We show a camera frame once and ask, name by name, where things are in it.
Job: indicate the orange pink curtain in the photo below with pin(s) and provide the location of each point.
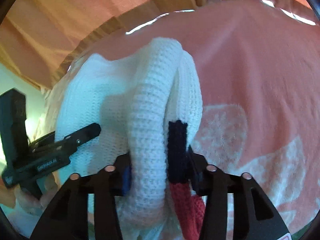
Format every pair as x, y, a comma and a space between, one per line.
39, 38

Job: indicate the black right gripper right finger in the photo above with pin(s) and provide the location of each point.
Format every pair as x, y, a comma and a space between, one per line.
208, 180

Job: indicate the pink bed blanket white bows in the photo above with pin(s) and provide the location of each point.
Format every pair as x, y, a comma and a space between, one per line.
259, 79

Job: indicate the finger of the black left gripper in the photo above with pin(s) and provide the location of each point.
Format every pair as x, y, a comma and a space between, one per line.
82, 136

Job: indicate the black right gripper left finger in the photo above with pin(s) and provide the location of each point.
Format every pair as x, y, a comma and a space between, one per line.
110, 182

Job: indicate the person's left hand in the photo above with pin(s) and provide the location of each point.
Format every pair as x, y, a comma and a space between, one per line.
35, 206

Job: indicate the red white black knit sweater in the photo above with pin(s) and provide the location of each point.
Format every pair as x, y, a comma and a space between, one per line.
133, 99

